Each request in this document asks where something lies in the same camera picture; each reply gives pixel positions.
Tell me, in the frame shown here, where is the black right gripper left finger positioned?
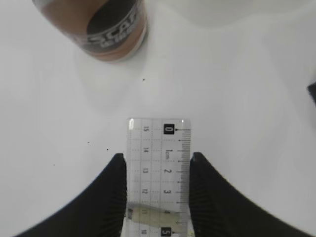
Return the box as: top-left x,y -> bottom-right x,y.
20,153 -> 127,237

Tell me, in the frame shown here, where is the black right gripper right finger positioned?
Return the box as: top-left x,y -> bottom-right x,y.
189,152 -> 308,237

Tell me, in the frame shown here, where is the cream barrel pen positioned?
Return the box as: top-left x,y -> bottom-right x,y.
127,204 -> 181,232

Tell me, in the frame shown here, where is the clear plastic ruler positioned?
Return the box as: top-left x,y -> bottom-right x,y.
124,118 -> 192,237

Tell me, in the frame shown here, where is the brown coffee drink bottle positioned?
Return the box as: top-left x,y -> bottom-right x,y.
33,0 -> 148,62

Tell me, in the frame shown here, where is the black mesh pen holder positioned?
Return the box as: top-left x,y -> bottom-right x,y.
307,82 -> 316,105

